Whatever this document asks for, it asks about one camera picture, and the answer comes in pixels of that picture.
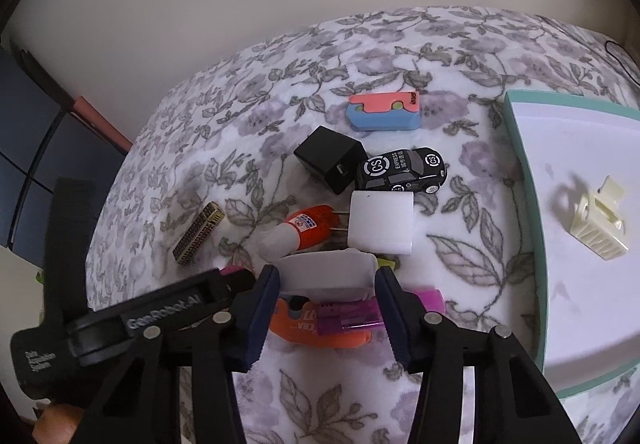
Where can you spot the orange and blue carrot knife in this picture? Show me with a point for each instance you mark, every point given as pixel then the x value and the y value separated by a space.
pixel 300 326

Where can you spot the person's left hand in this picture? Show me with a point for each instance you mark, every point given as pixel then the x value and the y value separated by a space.
pixel 56 424

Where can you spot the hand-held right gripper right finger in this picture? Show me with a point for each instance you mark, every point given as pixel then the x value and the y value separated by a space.
pixel 393 324

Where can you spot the white charger plug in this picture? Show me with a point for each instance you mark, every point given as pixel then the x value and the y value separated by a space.
pixel 381 223

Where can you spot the dark blue cabinet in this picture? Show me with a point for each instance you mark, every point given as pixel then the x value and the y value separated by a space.
pixel 35 149

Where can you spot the white tray with teal rim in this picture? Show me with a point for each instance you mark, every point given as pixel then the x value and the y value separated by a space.
pixel 585 304

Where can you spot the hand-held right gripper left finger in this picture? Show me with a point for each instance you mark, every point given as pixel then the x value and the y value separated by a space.
pixel 262 319

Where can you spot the black toy car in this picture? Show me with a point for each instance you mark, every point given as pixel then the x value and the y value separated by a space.
pixel 400 170

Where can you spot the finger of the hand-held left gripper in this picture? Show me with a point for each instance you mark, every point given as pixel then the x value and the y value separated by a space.
pixel 237 286

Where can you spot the orange and white glue bottle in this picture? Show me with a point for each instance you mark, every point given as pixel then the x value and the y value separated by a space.
pixel 305 229

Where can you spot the small pink and blue toy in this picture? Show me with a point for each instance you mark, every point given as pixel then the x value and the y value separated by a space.
pixel 382 110

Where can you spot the cream hair clip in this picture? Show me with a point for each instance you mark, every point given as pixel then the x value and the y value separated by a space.
pixel 597 224

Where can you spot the black charger cube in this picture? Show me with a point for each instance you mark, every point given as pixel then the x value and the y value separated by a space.
pixel 327 157

